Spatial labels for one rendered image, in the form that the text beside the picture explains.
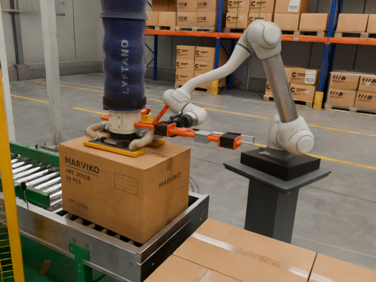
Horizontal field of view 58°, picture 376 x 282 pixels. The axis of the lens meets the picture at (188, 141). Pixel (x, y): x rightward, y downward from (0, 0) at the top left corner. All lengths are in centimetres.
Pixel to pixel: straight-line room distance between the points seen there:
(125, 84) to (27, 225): 97
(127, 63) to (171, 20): 842
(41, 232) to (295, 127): 149
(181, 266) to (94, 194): 59
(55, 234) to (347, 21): 762
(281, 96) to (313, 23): 679
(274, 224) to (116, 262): 104
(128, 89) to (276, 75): 77
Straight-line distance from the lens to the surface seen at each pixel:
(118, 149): 176
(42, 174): 268
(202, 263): 167
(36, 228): 210
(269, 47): 183
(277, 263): 174
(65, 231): 192
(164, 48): 1182
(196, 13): 968
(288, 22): 879
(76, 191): 197
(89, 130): 191
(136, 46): 173
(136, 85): 176
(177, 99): 200
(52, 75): 472
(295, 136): 195
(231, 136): 157
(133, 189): 166
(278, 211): 227
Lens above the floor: 154
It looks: 17 degrees down
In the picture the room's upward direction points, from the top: 3 degrees clockwise
